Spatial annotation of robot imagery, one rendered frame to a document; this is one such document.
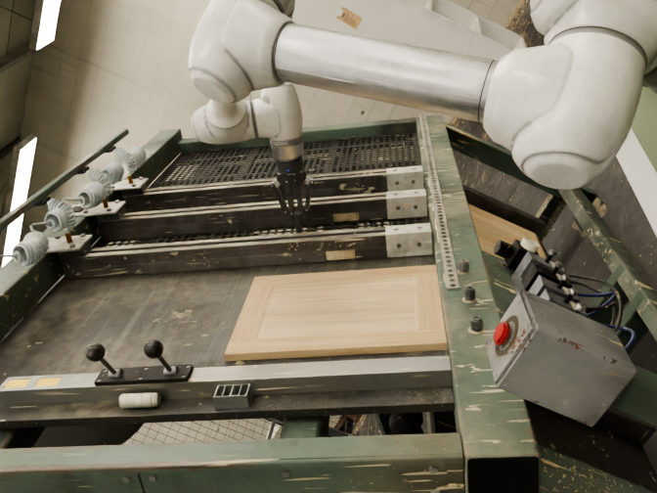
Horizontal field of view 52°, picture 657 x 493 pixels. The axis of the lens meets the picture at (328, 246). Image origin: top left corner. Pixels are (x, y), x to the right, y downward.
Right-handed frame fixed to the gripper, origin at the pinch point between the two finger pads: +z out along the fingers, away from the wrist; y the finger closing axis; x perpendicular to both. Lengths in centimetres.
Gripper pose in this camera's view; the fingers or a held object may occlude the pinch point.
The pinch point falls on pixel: (298, 224)
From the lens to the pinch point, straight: 195.5
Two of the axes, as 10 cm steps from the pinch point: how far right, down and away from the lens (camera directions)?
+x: -0.8, 4.2, -9.0
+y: -9.9, 0.7, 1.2
